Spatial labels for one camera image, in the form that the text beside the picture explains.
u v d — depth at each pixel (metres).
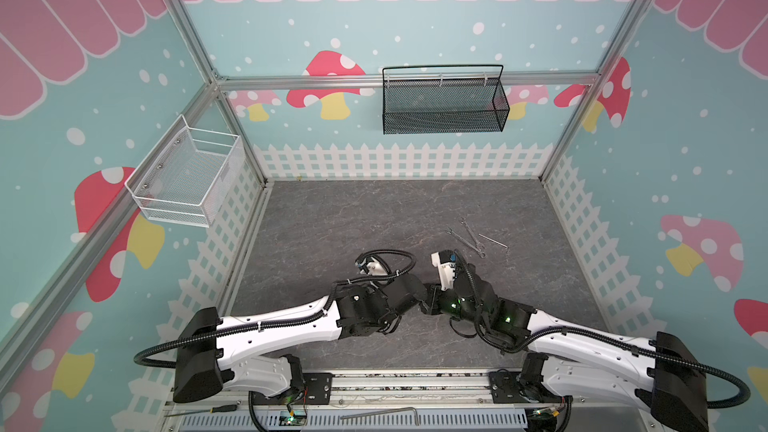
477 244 1.03
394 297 0.53
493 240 1.03
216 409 0.71
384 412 0.71
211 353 0.40
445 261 0.67
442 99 0.94
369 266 0.66
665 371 0.41
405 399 0.74
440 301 0.65
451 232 1.05
